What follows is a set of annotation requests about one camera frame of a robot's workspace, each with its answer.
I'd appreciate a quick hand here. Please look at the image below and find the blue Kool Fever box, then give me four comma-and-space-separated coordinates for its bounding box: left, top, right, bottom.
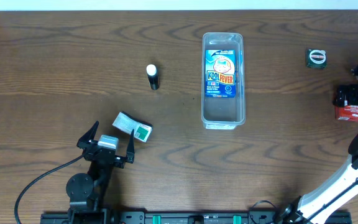
204, 49, 236, 98

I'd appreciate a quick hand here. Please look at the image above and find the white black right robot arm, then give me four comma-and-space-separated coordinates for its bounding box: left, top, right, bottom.
273, 66, 358, 223

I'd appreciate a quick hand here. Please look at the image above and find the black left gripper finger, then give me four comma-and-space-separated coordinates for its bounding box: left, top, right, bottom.
76, 121, 99, 149
126, 130, 135, 164

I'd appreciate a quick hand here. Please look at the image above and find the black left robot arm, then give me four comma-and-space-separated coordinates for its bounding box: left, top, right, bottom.
66, 121, 135, 224

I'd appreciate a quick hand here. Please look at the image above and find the dark green round tin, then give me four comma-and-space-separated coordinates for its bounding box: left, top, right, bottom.
305, 49, 327, 69

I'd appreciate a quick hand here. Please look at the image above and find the dark bottle white cap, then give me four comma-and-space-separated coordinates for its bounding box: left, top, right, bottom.
146, 64, 160, 90

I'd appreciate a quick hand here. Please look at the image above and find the red white small box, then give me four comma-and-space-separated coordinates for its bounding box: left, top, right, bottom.
335, 105, 358, 121

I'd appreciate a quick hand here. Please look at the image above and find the clear plastic container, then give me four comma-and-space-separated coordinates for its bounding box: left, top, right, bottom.
201, 32, 246, 130

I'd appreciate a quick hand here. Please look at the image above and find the white green medicine box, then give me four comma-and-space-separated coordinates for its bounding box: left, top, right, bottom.
112, 112, 153, 142

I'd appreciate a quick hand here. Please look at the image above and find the black mounting rail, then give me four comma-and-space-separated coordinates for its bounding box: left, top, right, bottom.
40, 210, 353, 224

